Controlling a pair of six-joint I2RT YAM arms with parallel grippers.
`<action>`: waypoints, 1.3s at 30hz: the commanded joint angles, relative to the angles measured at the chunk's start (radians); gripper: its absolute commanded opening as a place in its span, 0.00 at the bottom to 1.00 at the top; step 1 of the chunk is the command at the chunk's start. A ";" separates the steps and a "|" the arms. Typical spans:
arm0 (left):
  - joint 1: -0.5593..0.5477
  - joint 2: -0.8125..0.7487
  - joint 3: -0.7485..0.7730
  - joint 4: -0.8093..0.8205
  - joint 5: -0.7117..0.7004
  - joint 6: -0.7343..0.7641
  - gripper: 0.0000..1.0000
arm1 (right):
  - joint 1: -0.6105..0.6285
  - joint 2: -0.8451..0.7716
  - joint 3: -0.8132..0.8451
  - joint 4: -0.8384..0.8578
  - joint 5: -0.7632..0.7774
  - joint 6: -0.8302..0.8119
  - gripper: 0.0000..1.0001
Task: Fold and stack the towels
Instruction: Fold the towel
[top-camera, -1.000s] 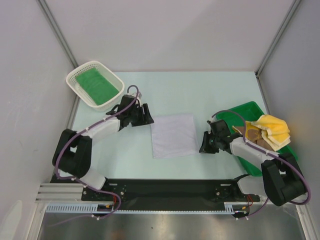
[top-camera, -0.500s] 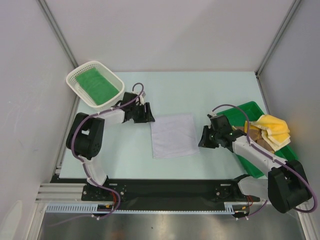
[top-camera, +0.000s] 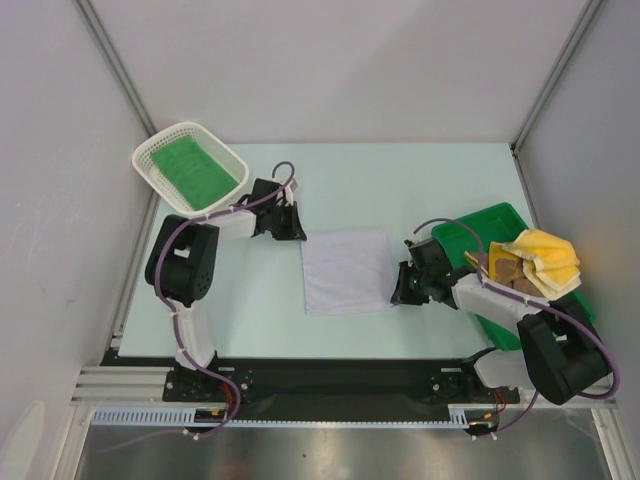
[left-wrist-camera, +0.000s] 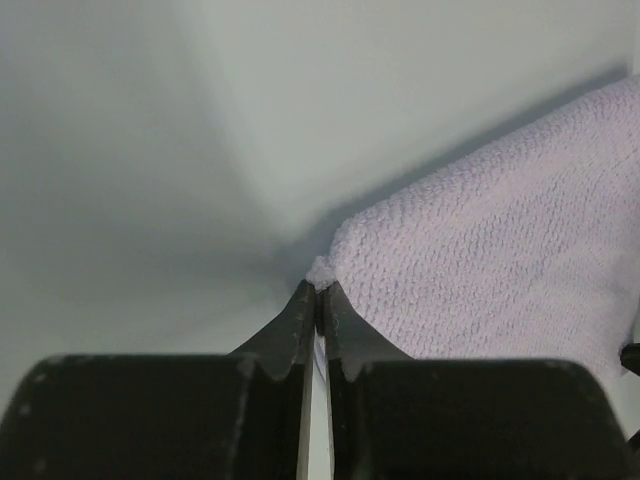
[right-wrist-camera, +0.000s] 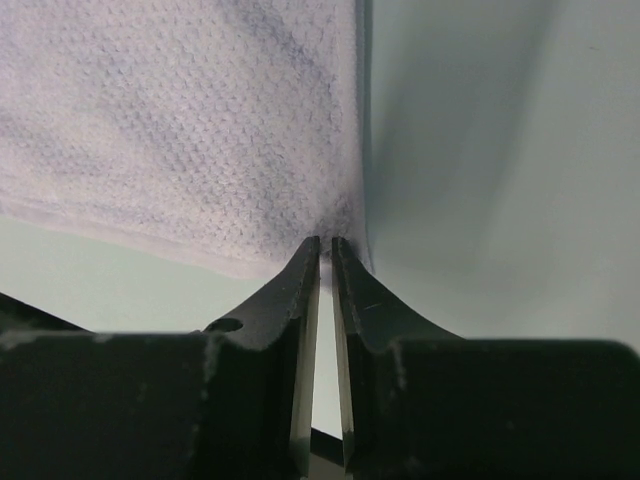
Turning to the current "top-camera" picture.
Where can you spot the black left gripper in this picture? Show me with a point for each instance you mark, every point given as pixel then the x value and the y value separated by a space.
pixel 293 231

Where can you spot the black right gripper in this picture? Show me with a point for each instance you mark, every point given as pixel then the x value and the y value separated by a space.
pixel 406 285

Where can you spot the light blue cloth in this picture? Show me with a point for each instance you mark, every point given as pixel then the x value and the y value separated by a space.
pixel 347 272

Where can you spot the green microfiber towel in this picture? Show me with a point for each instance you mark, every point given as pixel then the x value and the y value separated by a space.
pixel 193 173

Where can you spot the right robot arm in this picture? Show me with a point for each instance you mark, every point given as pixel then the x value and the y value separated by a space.
pixel 562 353

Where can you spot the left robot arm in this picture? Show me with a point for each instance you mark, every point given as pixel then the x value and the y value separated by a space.
pixel 181 265

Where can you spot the green plastic tray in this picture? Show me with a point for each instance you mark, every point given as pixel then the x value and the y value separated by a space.
pixel 499 223

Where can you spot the brown patterned cloth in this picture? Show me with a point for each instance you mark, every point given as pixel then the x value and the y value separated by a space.
pixel 503 268

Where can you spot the white perforated plastic basket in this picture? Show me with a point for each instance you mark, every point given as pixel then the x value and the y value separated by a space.
pixel 220 152

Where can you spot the yellow cloth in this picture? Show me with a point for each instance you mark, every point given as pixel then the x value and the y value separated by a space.
pixel 549 263

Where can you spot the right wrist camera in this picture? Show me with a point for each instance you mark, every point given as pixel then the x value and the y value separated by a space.
pixel 412 240

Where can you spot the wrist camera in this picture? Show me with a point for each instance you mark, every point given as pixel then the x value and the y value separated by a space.
pixel 412 240
pixel 286 188

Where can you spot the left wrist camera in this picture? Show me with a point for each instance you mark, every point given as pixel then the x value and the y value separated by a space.
pixel 286 188

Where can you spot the grey slotted cable duct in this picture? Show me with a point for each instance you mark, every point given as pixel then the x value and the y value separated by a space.
pixel 208 417

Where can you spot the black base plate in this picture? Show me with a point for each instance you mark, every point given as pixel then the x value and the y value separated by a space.
pixel 504 396

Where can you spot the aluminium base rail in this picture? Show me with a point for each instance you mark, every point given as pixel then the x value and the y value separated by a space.
pixel 120 385

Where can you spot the left aluminium frame post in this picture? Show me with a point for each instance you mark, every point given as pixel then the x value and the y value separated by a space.
pixel 116 66

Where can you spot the aluminium frame post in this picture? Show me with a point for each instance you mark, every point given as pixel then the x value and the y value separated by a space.
pixel 116 66
pixel 578 33

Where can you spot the right aluminium frame post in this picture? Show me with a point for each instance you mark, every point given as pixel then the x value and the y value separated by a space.
pixel 578 33

